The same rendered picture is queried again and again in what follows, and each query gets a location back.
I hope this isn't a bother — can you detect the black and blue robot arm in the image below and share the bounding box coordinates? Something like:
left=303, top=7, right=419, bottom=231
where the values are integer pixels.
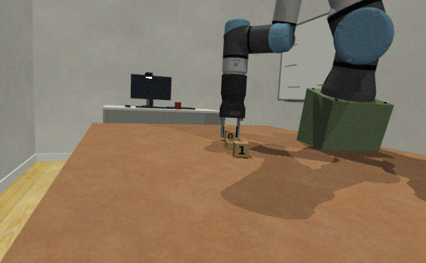
left=223, top=0, right=394, bottom=102

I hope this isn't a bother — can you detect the tan open-top tray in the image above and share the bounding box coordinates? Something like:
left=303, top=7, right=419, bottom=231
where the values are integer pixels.
left=225, top=138, right=241, bottom=149

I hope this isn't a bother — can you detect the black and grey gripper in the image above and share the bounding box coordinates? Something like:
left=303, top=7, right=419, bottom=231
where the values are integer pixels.
left=219, top=58, right=248, bottom=138

